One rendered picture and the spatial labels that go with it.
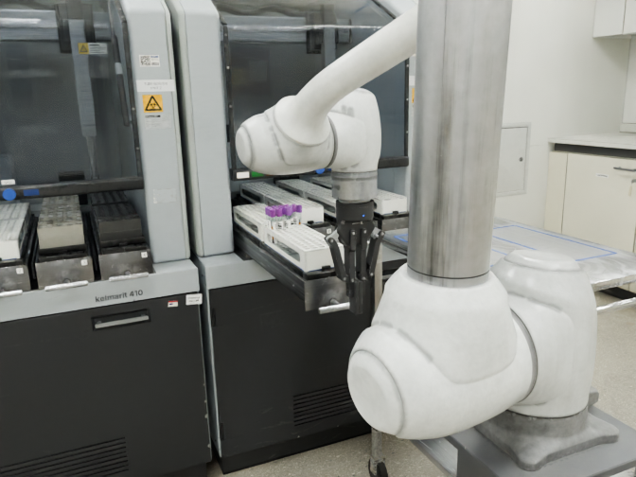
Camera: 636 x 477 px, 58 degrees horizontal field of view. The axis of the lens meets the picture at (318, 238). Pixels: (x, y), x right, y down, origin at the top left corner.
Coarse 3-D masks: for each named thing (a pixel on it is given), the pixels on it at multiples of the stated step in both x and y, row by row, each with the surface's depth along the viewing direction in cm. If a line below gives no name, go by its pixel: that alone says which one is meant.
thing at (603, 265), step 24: (384, 240) 154; (504, 240) 149; (528, 240) 149; (552, 240) 148; (576, 240) 147; (600, 264) 127; (624, 264) 127; (600, 288) 117; (600, 312) 112; (384, 456) 178; (432, 456) 149; (456, 456) 148
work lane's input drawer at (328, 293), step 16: (240, 240) 171; (256, 240) 159; (256, 256) 157; (272, 256) 146; (272, 272) 146; (288, 272) 135; (304, 272) 129; (320, 272) 128; (288, 288) 136; (304, 288) 126; (320, 288) 127; (336, 288) 129; (320, 304) 128; (336, 304) 126
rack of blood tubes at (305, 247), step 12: (264, 228) 153; (276, 228) 150; (288, 228) 150; (300, 228) 149; (288, 240) 137; (300, 240) 138; (312, 240) 137; (324, 240) 136; (288, 252) 147; (300, 252) 130; (312, 252) 129; (324, 252) 130; (300, 264) 131; (312, 264) 129; (324, 264) 130
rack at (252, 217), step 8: (240, 208) 179; (248, 208) 178; (256, 208) 177; (264, 208) 177; (240, 216) 184; (248, 216) 167; (256, 216) 166; (264, 216) 166; (240, 224) 176; (248, 224) 173; (256, 224) 160; (264, 224) 156; (256, 232) 171; (264, 240) 157
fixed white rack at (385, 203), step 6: (378, 192) 201; (384, 192) 200; (390, 192) 199; (378, 198) 191; (384, 198) 189; (390, 198) 189; (396, 198) 188; (402, 198) 189; (378, 204) 188; (384, 204) 187; (390, 204) 188; (396, 204) 189; (402, 204) 190; (378, 210) 189; (384, 210) 187; (390, 210) 188; (402, 210) 190
